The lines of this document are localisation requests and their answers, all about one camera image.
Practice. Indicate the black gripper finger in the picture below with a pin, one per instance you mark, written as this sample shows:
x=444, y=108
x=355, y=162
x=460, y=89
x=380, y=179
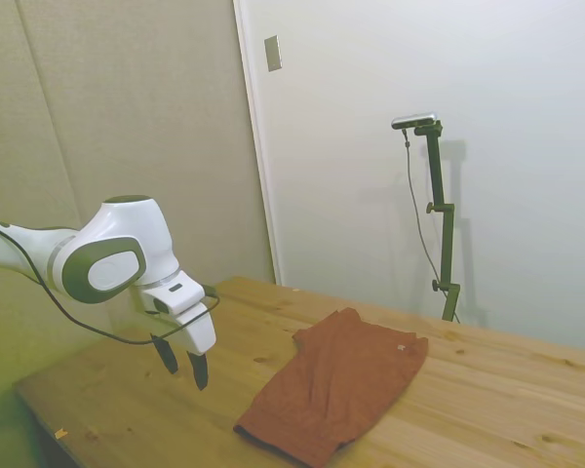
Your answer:
x=200, y=370
x=168, y=355

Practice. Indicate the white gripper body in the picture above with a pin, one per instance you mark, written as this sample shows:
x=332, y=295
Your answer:
x=197, y=331

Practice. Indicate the rust red shorts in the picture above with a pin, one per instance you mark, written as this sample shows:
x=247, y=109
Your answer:
x=336, y=385

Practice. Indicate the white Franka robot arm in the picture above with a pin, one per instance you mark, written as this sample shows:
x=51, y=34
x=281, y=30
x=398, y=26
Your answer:
x=112, y=229

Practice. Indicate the small orange tape scrap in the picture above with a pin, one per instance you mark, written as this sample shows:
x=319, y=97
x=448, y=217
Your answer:
x=60, y=433

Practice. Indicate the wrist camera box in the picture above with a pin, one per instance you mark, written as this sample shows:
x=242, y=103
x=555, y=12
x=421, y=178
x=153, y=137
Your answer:
x=162, y=306

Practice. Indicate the white door frame trim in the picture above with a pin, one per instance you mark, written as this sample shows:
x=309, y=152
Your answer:
x=261, y=146

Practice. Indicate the camera on green stand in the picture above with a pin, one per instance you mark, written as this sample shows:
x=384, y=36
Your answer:
x=411, y=185

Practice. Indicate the green jointed camera stand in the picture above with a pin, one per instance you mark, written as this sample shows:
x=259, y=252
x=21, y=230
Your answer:
x=441, y=195

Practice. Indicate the grey wall plate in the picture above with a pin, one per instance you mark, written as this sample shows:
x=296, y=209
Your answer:
x=273, y=52

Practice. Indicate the silver stand-mounted camera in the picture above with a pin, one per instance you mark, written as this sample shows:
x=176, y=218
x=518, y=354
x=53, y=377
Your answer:
x=414, y=120

